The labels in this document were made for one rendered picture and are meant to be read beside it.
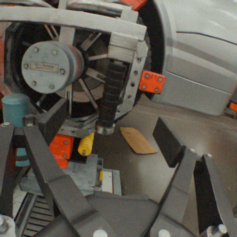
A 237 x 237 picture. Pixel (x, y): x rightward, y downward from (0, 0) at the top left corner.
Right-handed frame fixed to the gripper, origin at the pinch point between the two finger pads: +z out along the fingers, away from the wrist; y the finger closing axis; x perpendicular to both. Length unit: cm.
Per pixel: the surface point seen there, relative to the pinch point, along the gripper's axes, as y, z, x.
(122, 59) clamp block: 0.5, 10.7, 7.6
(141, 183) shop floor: 44, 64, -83
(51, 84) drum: -14.6, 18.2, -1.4
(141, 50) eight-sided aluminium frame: 7.7, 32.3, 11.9
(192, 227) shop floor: 76, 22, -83
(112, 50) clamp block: -1.7, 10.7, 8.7
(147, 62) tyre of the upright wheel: 13.0, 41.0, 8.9
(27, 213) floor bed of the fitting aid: -33, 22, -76
